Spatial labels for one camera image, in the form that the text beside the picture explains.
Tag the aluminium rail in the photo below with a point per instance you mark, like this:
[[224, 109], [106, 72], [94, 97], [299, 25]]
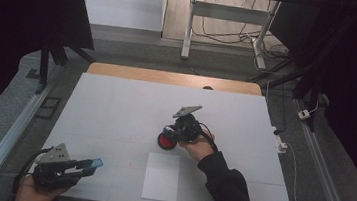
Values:
[[11, 140], [322, 176]]

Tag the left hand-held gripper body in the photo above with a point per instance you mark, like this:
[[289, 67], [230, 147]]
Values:
[[49, 175]]

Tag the white power strip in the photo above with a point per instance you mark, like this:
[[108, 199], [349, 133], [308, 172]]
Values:
[[280, 145]]

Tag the black plug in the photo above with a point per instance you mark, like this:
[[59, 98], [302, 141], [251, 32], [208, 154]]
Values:
[[277, 132]]

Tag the white paper sheet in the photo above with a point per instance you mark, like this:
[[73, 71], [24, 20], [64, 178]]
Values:
[[161, 177]]

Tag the white-legged desk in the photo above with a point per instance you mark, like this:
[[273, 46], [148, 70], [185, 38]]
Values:
[[229, 12]]

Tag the person's right hand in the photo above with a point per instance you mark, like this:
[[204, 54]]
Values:
[[200, 148]]

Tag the wooden table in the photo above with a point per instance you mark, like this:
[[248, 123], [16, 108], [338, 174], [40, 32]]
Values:
[[169, 77]]

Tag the small white adapter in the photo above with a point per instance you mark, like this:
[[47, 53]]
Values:
[[304, 114]]

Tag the round red ink pad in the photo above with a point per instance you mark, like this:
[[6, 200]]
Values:
[[165, 143]]

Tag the person's left hand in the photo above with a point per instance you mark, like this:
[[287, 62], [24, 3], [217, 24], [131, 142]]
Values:
[[32, 194]]

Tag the blue stamp cap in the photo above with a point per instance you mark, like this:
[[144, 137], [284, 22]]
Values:
[[98, 163]]

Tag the black metal stand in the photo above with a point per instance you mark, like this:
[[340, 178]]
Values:
[[305, 90], [44, 66]]

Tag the white table cover board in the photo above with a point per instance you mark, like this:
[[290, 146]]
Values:
[[115, 107]]

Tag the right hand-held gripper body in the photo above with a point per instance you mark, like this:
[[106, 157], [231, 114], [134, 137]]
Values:
[[188, 130]]

